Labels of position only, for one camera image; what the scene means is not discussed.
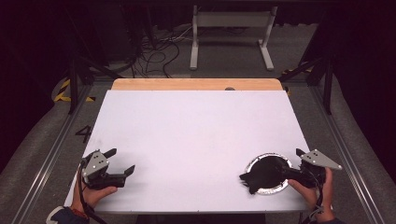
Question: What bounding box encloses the person's left hand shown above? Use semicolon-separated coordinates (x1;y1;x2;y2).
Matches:
70;169;119;215

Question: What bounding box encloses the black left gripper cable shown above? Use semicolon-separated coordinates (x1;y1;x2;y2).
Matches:
77;160;108;224

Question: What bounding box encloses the yellow black floor tape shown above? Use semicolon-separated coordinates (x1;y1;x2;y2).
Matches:
53;77;96;104

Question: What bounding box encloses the aluminium floor rail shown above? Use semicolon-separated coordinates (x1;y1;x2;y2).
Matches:
311;85;387;224
10;83;94;224

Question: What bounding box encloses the black metal stand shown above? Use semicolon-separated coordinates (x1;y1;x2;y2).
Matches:
277;57;334;116
66;46;124;115

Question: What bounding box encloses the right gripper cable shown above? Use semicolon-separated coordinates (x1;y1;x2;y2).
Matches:
300;174;327;224

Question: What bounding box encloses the white metal stand frame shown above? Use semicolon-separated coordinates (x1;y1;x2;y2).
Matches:
190;4;279;72

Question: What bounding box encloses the person's right hand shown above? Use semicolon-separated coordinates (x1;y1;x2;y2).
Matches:
288;167;335;223

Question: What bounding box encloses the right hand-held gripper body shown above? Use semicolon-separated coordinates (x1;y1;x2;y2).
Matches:
284;148;344;189

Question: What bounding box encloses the tangle of floor cables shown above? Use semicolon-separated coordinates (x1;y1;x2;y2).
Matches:
132;26;194;78

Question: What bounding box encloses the black curtain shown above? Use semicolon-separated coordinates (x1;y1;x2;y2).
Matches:
323;0;396;188
0;0;74;174

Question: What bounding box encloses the oval silver picture frame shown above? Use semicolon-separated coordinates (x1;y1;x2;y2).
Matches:
238;152;293;196

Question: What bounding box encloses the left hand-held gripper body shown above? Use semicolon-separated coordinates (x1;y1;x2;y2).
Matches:
80;149;127;191

